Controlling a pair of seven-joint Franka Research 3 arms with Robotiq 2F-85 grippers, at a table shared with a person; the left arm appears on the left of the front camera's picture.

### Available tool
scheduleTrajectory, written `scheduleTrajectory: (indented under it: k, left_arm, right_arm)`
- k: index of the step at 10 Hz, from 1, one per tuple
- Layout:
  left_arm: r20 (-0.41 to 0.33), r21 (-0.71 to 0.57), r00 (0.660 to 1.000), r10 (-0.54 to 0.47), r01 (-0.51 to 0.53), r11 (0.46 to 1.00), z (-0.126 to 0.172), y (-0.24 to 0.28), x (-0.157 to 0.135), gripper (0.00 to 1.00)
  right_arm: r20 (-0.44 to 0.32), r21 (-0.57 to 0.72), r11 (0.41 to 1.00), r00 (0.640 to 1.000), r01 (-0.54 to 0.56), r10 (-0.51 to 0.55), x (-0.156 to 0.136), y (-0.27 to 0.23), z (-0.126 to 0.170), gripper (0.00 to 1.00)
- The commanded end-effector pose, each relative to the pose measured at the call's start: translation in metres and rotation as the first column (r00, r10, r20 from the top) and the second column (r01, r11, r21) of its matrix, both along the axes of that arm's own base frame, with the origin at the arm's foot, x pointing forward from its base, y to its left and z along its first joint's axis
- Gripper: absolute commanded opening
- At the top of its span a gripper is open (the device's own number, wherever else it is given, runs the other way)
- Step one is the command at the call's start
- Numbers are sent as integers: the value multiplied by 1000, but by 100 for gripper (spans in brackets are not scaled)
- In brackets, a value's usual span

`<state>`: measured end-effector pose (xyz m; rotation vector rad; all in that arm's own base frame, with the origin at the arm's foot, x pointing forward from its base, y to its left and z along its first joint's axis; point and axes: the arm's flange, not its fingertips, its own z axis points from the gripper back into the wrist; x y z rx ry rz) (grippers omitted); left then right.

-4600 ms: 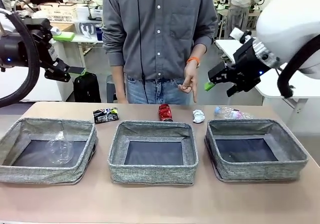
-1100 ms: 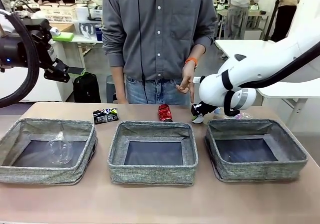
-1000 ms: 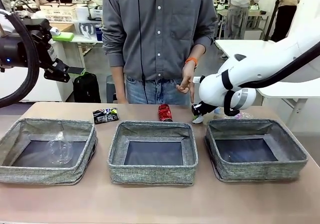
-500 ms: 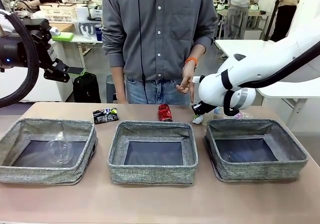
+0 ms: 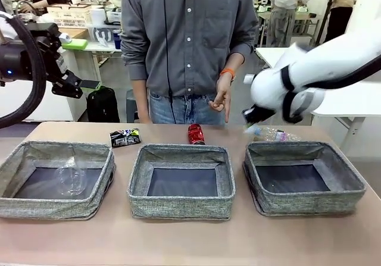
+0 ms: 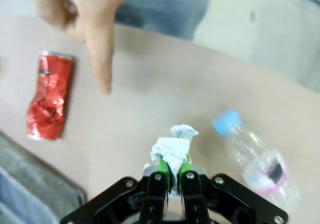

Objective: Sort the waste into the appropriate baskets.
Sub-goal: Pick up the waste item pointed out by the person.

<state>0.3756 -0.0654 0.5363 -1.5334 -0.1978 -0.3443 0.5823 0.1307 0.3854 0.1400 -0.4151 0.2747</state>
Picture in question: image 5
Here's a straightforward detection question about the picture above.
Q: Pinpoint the person's left hand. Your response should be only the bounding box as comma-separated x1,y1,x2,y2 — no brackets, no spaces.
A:
208,77,233,124

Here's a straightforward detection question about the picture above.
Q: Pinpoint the grey plastic stool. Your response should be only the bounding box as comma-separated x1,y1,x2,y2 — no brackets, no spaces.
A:
126,89,140,123

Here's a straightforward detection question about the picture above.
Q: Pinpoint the blue drink can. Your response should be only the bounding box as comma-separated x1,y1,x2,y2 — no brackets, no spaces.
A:
112,29,123,49

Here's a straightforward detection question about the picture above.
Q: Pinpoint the orange wrist watch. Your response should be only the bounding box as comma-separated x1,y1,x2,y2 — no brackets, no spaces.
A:
219,68,236,84

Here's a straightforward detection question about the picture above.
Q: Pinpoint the crushed clear plastic bottle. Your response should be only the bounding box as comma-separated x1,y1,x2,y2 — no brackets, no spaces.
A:
255,126,301,143

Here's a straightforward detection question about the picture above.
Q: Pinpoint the black backpack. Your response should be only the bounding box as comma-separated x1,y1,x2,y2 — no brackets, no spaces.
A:
86,86,120,123

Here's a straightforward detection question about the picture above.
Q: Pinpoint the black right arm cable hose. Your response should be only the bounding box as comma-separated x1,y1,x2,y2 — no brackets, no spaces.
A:
281,56,381,124

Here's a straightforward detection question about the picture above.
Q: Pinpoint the wooden top table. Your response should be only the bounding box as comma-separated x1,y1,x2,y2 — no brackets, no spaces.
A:
58,27,89,40

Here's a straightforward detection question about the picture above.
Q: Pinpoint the crushed red drink can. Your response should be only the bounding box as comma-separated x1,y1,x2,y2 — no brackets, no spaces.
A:
187,123,206,146

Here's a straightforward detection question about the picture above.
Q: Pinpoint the white bucket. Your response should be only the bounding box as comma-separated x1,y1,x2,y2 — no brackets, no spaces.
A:
90,6,105,26

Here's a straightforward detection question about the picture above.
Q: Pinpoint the black tripod stand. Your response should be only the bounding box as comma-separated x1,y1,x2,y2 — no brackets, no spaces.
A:
315,0,340,45

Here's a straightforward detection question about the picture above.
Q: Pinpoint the thin black cord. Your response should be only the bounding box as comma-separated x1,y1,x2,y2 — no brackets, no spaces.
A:
165,0,176,124

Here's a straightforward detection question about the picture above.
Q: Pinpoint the white slatted crate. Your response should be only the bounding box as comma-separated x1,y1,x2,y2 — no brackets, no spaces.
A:
46,4,92,27

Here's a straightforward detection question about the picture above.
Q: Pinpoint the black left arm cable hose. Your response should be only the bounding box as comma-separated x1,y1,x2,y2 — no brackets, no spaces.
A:
0,14,48,130

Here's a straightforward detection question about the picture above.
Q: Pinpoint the white plastic bin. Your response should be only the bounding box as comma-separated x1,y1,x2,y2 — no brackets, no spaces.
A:
106,8,123,23

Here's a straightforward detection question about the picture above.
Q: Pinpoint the person in grey shirt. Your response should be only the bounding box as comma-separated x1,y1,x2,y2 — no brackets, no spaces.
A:
120,0,259,126

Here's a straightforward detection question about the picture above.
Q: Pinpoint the clear plastic cup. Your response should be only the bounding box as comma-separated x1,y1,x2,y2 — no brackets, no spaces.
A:
54,155,87,196

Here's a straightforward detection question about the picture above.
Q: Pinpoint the grey fabric basket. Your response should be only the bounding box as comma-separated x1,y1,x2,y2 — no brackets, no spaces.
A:
243,140,368,218
127,143,236,221
0,140,117,221

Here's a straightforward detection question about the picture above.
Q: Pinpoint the person in white shirt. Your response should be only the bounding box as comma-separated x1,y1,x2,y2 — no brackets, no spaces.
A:
266,0,316,48

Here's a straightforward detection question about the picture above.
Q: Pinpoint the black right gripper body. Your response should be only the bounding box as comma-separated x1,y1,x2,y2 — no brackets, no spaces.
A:
242,105,275,126

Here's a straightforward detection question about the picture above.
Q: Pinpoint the person's right forearm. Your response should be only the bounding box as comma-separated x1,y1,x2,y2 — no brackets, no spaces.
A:
130,77,149,118

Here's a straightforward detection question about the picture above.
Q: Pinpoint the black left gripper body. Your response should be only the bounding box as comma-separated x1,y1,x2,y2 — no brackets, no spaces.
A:
0,41,68,84

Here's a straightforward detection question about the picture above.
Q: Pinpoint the white box with dark logo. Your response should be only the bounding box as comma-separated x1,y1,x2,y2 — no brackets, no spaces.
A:
92,26,114,43

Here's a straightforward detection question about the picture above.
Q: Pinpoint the person's left forearm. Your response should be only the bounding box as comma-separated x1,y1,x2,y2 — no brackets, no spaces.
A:
220,52,246,75

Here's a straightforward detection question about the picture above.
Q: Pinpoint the black snack wrapper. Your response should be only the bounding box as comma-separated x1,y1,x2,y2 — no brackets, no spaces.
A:
109,128,141,148

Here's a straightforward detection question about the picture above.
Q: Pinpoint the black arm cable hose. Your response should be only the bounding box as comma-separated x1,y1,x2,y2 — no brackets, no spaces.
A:
281,56,381,124
0,14,48,130

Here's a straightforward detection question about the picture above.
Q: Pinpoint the white desk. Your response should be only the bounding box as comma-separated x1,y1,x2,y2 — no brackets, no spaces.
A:
86,41,123,52

